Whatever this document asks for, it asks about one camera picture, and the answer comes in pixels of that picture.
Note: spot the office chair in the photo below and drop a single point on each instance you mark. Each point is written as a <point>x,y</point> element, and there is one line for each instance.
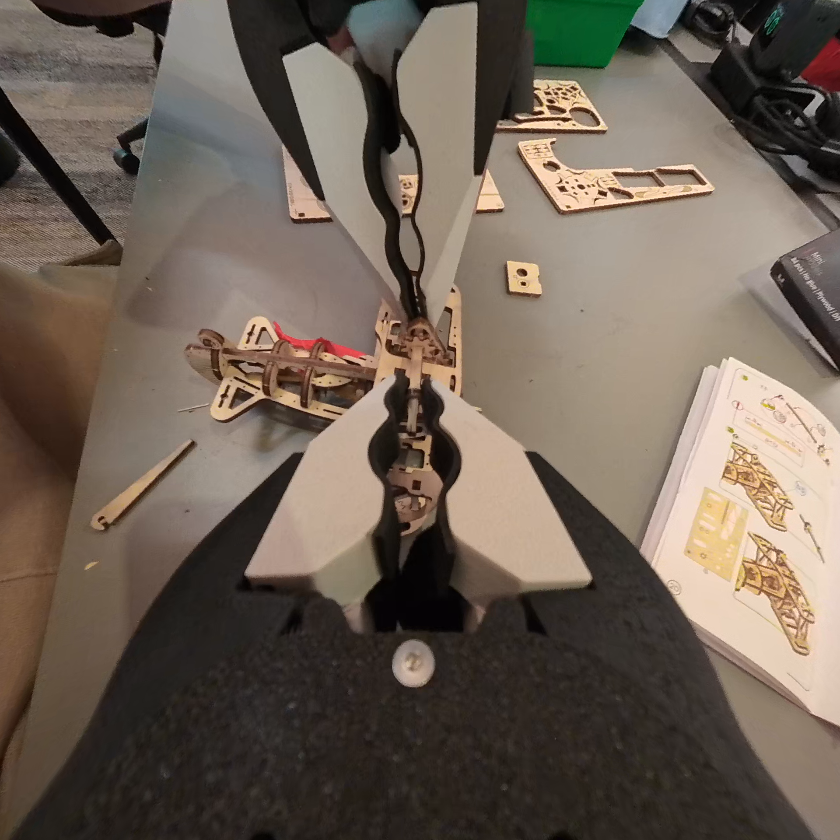
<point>134,144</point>

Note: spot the white instruction booklet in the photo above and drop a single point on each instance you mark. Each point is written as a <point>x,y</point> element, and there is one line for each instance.
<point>754,525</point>

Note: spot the small square wooden piece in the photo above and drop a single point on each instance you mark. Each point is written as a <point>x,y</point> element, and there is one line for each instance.
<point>523,279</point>

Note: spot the red rubber band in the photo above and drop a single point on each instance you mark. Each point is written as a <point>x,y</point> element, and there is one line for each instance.
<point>308,344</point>

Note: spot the black power block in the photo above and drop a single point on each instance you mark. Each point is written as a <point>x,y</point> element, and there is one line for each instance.
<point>738,75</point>

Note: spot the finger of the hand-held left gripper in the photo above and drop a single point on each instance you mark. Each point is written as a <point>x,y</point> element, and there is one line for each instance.
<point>446,131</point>
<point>341,151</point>

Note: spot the black device with green light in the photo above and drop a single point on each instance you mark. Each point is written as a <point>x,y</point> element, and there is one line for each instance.
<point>787,33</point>

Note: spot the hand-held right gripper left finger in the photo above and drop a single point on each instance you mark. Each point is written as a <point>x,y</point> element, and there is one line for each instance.
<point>315,518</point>

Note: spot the thin wooden pin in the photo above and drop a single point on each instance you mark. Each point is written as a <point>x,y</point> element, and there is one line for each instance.
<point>193,408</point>

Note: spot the wooden sheet with round cutouts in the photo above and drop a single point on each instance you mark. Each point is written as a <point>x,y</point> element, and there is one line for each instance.
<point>564,108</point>

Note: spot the wooden model airplane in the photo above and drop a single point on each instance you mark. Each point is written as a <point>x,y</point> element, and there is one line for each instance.
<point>295,387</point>

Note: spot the light blue cloth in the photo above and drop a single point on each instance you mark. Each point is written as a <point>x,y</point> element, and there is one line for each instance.
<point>659,14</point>

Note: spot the green plastic bin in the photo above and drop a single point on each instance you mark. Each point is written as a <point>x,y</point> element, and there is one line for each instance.
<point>584,29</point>

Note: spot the black cardboard box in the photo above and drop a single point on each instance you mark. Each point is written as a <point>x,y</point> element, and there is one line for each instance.
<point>814,295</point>

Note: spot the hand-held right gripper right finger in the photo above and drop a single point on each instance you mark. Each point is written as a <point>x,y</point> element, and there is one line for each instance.
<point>512,518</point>

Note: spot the beige upholstered seat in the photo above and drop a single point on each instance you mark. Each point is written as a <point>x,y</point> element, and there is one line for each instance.
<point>39,459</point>

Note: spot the pointed wooden stick piece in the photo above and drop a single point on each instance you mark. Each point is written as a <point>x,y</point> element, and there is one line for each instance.
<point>141,486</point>

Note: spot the grey desk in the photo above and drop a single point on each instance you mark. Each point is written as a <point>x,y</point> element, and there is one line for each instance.
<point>623,315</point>

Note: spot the long wooden cutout sheet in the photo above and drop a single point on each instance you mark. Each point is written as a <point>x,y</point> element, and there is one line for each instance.
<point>590,187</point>

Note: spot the red object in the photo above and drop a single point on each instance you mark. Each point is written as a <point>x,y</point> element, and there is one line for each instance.
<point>823,73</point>

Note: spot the black metal bar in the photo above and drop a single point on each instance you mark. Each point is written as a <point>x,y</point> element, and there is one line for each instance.
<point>59,170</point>

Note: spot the rectangular wooden part sheet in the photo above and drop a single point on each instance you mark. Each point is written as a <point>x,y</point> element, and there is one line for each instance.
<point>308,207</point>

